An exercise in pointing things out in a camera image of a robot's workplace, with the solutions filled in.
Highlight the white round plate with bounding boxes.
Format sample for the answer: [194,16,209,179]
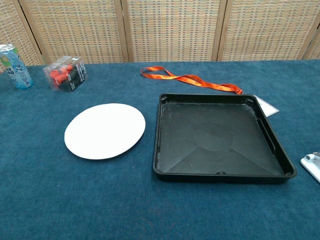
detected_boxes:
[64,102,146,160]

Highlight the black square plastic tray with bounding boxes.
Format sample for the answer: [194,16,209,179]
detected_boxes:
[152,92,298,185]

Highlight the woven rattan folding screen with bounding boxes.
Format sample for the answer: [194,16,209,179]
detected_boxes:
[0,0,320,74]

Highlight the clear box red black contents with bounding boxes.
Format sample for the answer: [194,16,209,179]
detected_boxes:
[42,55,90,94]

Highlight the white ID badge card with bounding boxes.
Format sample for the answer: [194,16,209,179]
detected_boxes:
[253,94,280,118]

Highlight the blue carpet table cover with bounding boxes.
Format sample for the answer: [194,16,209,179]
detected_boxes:
[0,59,320,240]

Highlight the blue printed drink can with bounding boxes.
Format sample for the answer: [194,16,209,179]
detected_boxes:
[0,43,35,91]

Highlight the white folding phone stand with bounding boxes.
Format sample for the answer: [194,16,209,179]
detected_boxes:
[299,151,320,183]

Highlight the orange lanyard strap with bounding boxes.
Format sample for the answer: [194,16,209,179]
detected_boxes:
[140,65,244,95]

